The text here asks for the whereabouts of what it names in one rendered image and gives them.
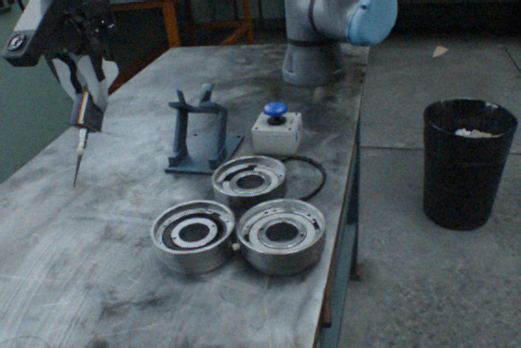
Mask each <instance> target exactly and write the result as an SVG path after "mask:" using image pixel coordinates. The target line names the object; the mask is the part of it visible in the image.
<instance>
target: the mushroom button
mask: <svg viewBox="0 0 521 348"><path fill-rule="evenodd" d="M287 111H288V107H287V105H286V104H284V103H282V102H273V103H270V104H267V105H266V106H265V107H264V113H265V114H266V115H268V116H272V117H273V119H274V121H278V120H280V115H283V114H286V113H287Z"/></svg>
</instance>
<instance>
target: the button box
mask: <svg viewBox="0 0 521 348"><path fill-rule="evenodd" d="M301 138H302V125H301V114H297V113H286V114H283V115H280V120H278V121H274V119H273V117H272V116H268V115H266V114H265V113H261V115H260V118H259V119H258V121H257V123H256V124H255V126H254V127H253V129H252V139H253V146H254V154H277V155H295V154H296V152H297V150H298V147H299V145H300V142H301Z"/></svg>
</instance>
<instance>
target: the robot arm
mask: <svg viewBox="0 0 521 348"><path fill-rule="evenodd" d="M107 7H108V8H109V11H110V14H111V15H110V17H111V19H112V21H113V24H114V25H112V26H110V27H109V24H108V21H107V20H106V18H105V16H104V13H103V9H105V8H107ZM285 8H286V21H287V52H286V56H285V59H284V63H283V76H284V79H285V80H286V81H287V82H289V83H290V84H293V85H297V86H305V87H323V86H329V85H333V84H336V83H339V82H340V81H342V80H343V79H345V77H346V76H347V63H346V60H345V58H344V55H343V52H342V49H341V45H340V41H342V42H346V43H349V44H350V45H352V46H362V47H374V46H376V45H378V44H379V43H381V41H382V40H383V39H385V38H386V37H387V36H388V35H389V33H390V31H391V29H392V28H393V27H394V23H395V18H396V14H397V1H396V0H285ZM101 18H102V19H103V20H101ZM108 27H109V28H108ZM104 29H105V30H106V32H107V34H108V36H110V35H112V34H113V33H115V32H117V31H118V29H117V24H116V21H115V18H114V14H113V9H112V6H111V4H110V1H109V0H30V1H29V3H28V6H27V7H26V9H25V10H24V12H23V14H22V15H21V17H20V20H19V22H18V23H17V25H16V26H15V28H14V30H13V32H12V34H11V36H10V37H9V39H8V41H7V44H6V45H5V47H4V49H3V51H2V52H1V56H2V57H3V58H4V60H7V61H8V62H9V64H11V65H12V66H13V67H14V68H19V67H34V66H35V65H36V64H37V62H38V61H39V59H40V57H41V55H42V54H43V53H44V55H45V60H46V62H47V65H48V66H49V69H50V71H51V72H52V73H53V74H54V75H55V77H56V79H57V80H58V82H59V83H60V84H61V86H62V87H63V88H64V89H65V90H66V91H67V92H68V93H67V94H68V95H69V96H70V97H71V98H72V99H73V100H75V97H76V94H83V92H82V89H83V88H84V86H85V85H86V83H87V85H88V91H89V92H90V93H91V95H92V98H93V103H94V104H95V106H96V107H97V108H98V109H99V110H101V111H102V112H104V111H106V110H107V107H108V100H109V98H108V88H109V87H110V85H111V84H112V82H113V81H114V79H115V78H116V77H117V76H118V68H117V66H116V64H115V63H114V62H113V61H105V60H104V59H103V57H102V54H103V52H102V48H101V46H100V43H99V42H100V41H102V40H103V39H105V38H106V36H107V34H106V32H105V30H104ZM79 55H81V56H83V57H82V58H81V59H80V61H78V58H77V56H79Z"/></svg>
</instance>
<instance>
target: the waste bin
mask: <svg viewBox="0 0 521 348"><path fill-rule="evenodd" d="M422 119H423V129H424V130H423V142H424V147H425V148H424V188H423V212H424V213H425V215H426V216H427V217H428V218H429V219H430V220H431V221H434V222H435V223H437V224H439V225H440V226H443V227H446V228H448V229H452V230H457V231H459V230H470V229H474V228H477V227H480V226H482V225H484V224H485V223H486V222H487V221H488V219H489V218H490V215H491V212H492V207H493V203H494V200H495V198H496V195H497V192H498V189H499V186H500V183H501V176H502V172H503V170H504V167H505V165H506V159H507V156H508V154H509V152H510V150H511V148H512V142H513V138H514V134H515V132H516V129H517V126H518V122H517V119H516V118H515V116H514V114H512V113H511V112H510V111H508V109H506V108H504V107H503V106H501V105H499V104H497V103H495V102H491V101H488V100H480V99H470V98H457V99H455V98H448V99H444V100H438V101H436V102H434V103H432V104H429V105H428V106H427V107H426V108H425V110H424V112H423V118H422ZM464 128H465V130H466V131H467V132H468V131H471V132H472V131H473V130H474V129H475V130H479V132H484V133H489V134H492V135H491V136H489V137H469V136H462V135H458V134H455V133H456V132H457V131H458V130H459V129H464ZM471 132H470V134H471Z"/></svg>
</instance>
